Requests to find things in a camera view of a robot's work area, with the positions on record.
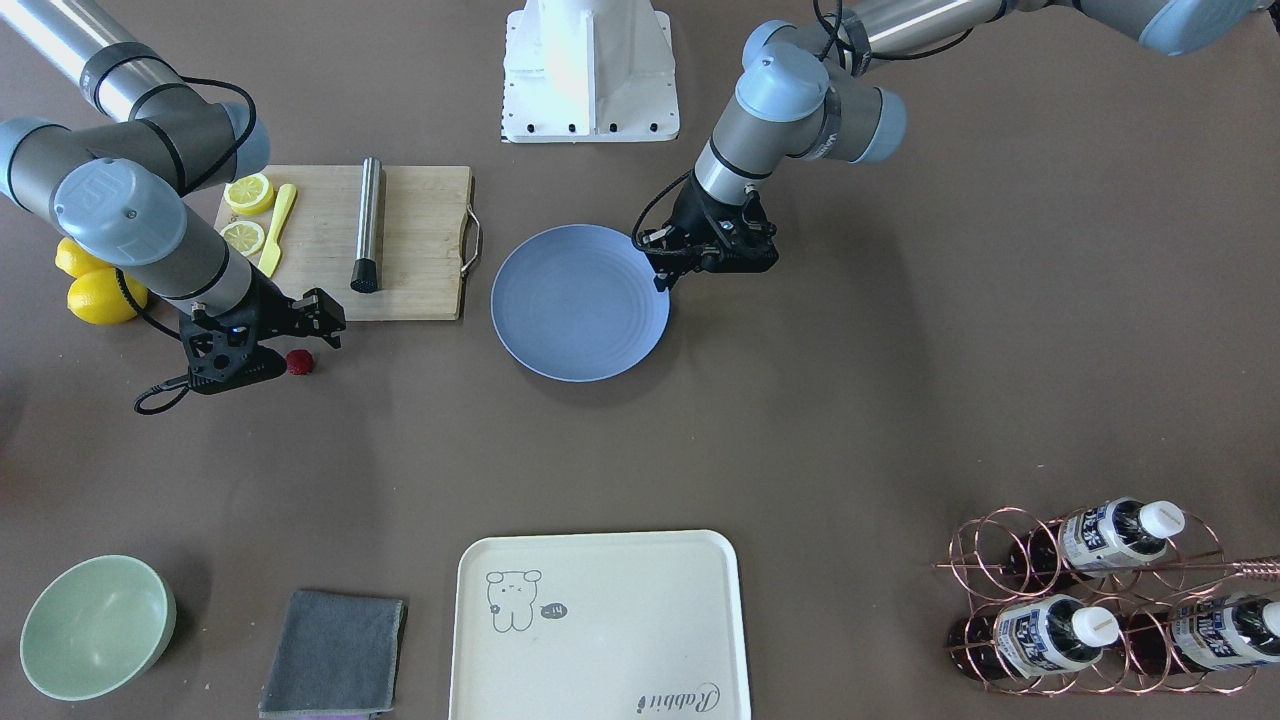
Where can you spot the lemon slice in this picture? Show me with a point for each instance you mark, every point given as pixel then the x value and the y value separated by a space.
pixel 245 236
pixel 250 195

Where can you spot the lemon slice upper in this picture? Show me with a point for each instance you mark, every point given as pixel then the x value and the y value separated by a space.
pixel 250 195

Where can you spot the lemon slice lower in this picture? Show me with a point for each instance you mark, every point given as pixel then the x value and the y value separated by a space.
pixel 245 236

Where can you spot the dark tea bottle back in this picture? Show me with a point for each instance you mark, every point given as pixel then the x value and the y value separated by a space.
pixel 1233 631

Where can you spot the yellow lemon far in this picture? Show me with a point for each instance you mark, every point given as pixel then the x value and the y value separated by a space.
pixel 95 298

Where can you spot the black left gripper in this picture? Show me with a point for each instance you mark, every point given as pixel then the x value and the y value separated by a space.
pixel 693 214

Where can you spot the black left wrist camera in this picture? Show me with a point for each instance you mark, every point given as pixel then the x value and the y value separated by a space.
pixel 742 237

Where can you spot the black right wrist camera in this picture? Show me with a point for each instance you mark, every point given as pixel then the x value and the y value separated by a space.
pixel 215 367

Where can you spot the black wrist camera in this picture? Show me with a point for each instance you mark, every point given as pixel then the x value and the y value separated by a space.
pixel 215 367
pixel 742 237

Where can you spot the steel muddler black tip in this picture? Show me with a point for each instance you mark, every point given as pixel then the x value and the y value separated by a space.
pixel 365 273

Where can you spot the cream rabbit tray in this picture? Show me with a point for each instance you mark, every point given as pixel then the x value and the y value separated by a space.
pixel 637 625

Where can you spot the copper wire bottle rack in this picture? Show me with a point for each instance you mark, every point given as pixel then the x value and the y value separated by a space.
pixel 1195 570

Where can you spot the dark tea bottle middle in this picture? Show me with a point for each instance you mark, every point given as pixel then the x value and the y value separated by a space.
pixel 1118 534

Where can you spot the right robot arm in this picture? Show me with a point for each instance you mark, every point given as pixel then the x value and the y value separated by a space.
pixel 120 190

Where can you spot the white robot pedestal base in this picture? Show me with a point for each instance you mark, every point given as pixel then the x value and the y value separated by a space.
pixel 589 71

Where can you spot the blue round plate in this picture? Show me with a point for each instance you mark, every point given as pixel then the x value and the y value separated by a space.
pixel 576 303

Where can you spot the dark tea bottle front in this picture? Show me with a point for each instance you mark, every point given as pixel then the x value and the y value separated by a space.
pixel 1052 636

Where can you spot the yellow lemon near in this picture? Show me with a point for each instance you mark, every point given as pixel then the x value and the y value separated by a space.
pixel 73 260

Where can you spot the yellow plastic knife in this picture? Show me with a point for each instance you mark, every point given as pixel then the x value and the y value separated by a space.
pixel 271 252

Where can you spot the grey folded cloth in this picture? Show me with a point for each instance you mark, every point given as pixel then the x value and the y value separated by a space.
pixel 337 656

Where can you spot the dark tea bottle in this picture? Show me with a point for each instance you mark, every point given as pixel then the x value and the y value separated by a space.
pixel 1118 534
pixel 1052 636
pixel 1233 631

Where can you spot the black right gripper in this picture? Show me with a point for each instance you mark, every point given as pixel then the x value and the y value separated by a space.
pixel 268 311

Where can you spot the wooden cutting board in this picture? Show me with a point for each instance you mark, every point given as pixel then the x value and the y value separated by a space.
pixel 423 217

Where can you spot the yellow lemon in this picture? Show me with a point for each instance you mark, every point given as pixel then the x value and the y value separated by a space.
pixel 73 260
pixel 95 298

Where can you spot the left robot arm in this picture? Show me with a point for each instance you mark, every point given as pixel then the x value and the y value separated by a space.
pixel 799 96

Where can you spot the green bowl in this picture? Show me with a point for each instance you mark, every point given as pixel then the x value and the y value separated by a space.
pixel 96 627

